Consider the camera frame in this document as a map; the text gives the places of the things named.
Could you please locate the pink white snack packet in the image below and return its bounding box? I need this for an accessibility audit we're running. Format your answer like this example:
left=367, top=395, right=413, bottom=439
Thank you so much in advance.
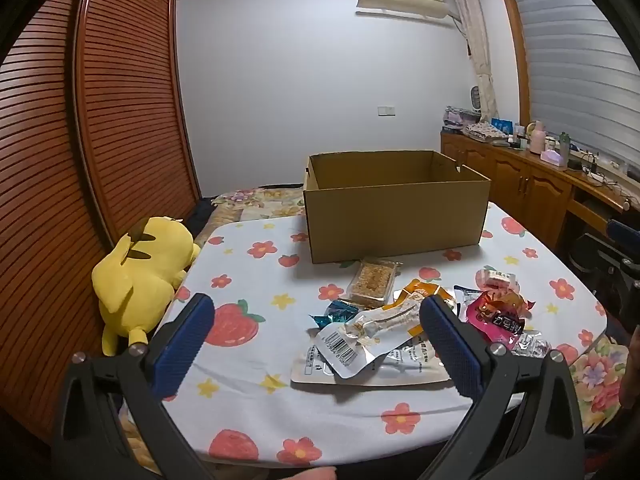
left=475, top=267, right=518, bottom=293

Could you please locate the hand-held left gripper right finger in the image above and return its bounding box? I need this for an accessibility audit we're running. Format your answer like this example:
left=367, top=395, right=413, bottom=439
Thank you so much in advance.
left=419, top=294, right=587, bottom=480

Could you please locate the dark chair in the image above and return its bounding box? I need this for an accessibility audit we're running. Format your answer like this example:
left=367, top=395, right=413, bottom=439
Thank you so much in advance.
left=567, top=220, right=640, bottom=331

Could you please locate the wooden sideboard cabinet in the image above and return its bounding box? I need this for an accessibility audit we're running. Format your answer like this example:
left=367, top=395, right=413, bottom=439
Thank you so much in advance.
left=440, top=130, right=632, bottom=252

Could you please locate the wooden window frame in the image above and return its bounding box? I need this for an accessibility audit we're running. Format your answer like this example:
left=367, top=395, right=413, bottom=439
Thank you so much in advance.
left=496, top=0, right=535, bottom=133

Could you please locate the clear-wrapped granola bar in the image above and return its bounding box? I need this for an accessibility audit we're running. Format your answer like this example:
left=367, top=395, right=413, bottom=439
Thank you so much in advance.
left=346, top=258, right=403, bottom=307

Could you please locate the small clear snack packet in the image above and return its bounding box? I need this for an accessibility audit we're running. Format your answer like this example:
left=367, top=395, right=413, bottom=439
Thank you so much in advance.
left=510, top=330, right=553, bottom=358

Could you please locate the orange snack packet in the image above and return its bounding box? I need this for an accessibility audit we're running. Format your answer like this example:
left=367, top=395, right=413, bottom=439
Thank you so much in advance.
left=392, top=279, right=453, bottom=311

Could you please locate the floral cloth pile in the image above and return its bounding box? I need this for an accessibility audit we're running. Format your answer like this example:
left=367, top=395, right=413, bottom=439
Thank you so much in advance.
left=462, top=122, right=506, bottom=144

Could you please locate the purple bag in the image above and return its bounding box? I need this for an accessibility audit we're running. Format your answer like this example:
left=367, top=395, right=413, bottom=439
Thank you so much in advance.
left=444, top=106, right=478, bottom=128

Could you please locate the silver barcode snack packet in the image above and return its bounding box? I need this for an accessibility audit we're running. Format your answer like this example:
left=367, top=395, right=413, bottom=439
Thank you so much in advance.
left=306, top=302, right=426, bottom=380

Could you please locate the red snack packet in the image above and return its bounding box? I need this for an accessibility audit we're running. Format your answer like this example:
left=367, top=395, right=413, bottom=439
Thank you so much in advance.
left=465, top=292, right=536, bottom=348

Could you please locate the wooden louvered wardrobe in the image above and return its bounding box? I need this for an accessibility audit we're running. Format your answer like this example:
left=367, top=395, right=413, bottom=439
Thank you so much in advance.
left=0, top=0, right=203, bottom=441

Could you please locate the cream curtain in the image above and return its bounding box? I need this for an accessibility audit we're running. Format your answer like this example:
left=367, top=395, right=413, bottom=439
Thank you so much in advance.
left=447, top=0, right=498, bottom=123

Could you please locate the floral bed blanket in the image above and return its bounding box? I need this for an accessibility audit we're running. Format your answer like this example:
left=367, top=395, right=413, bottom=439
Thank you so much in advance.
left=192, top=187, right=306, bottom=241

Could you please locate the large white snack packet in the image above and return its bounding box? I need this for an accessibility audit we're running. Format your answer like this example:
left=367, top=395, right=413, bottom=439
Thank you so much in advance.
left=291, top=335, right=451, bottom=386

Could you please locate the brown cardboard box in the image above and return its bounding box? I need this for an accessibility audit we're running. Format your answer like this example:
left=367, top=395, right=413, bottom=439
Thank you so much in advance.
left=302, top=150, right=492, bottom=265

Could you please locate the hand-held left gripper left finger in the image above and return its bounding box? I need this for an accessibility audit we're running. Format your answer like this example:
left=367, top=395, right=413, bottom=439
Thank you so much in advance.
left=52, top=292, right=221, bottom=480

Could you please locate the blue white snack packet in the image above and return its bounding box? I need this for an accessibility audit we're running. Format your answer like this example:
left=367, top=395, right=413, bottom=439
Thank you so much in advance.
left=454, top=285, right=483, bottom=321

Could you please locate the teal candy wrapper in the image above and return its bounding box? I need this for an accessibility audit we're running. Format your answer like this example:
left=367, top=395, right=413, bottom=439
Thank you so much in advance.
left=309, top=299, right=362, bottom=330

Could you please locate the grey window blind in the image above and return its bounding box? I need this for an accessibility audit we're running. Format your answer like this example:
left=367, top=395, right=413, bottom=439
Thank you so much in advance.
left=510, top=0, right=640, bottom=171

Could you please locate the person's left hand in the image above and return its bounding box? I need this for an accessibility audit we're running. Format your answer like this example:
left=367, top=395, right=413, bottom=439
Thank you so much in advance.
left=287, top=467, right=337, bottom=480

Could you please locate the yellow plush toy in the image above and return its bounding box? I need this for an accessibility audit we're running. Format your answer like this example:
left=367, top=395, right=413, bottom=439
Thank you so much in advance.
left=91, top=216, right=202, bottom=357

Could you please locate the strawberry print tablecloth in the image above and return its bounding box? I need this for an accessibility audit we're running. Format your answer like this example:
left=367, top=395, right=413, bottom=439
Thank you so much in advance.
left=150, top=200, right=608, bottom=468

